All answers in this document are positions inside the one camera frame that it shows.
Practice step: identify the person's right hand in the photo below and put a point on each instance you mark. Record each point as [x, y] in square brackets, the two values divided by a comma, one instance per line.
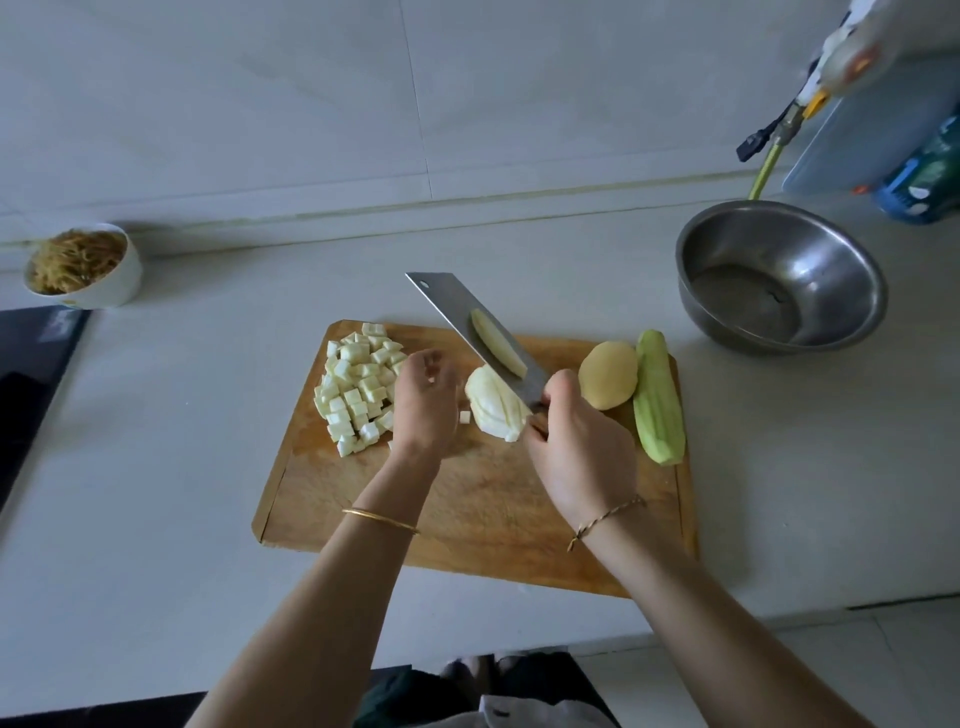
[585, 458]

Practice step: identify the person's left hand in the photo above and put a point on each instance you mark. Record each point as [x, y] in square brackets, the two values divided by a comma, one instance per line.
[425, 413]

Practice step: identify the pale green cabbage vegetable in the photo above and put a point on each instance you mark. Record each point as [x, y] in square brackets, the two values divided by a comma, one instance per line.
[360, 393]

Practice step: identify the pile of white diced vegetable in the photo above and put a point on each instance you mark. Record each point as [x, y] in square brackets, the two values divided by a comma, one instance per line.
[495, 408]

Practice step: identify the peeled yellow potato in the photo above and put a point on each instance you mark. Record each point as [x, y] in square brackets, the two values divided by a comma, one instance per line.
[608, 375]

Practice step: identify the peeled green cucumber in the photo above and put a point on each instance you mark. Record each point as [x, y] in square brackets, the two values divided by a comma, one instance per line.
[657, 398]

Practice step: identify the person's right forearm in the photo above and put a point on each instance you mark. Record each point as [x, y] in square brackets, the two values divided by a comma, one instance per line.
[720, 623]

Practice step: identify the person's left forearm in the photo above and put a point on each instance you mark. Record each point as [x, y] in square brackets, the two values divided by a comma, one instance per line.
[300, 623]

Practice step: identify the person's right foot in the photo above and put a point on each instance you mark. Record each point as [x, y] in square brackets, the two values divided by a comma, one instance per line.
[507, 668]

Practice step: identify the person's foot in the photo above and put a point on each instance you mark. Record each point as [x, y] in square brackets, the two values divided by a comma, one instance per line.
[507, 668]
[462, 675]

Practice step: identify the person's left foot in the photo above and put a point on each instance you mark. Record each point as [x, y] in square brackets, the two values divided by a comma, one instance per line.
[462, 675]

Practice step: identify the gold bangle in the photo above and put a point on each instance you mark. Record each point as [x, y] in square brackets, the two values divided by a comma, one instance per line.
[378, 519]

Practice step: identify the wooden cutting board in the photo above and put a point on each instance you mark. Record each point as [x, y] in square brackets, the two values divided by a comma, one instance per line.
[480, 518]

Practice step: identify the white patterned garment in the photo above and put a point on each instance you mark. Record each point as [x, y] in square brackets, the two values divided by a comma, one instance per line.
[525, 716]

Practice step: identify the dark green trousers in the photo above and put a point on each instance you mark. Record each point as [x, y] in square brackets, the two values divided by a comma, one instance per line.
[405, 698]

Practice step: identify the deep stainless steel bowl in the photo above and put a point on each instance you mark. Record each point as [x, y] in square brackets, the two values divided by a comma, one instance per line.
[833, 248]

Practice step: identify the white bowl of noodles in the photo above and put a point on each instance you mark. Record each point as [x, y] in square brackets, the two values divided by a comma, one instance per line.
[83, 266]

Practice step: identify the black gas stove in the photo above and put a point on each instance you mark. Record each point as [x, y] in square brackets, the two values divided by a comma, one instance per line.
[30, 398]

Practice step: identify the light blue plastic board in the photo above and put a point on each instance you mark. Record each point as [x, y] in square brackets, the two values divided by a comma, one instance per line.
[863, 135]

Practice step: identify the dark green bottle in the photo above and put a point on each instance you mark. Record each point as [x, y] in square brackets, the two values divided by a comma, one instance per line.
[923, 180]

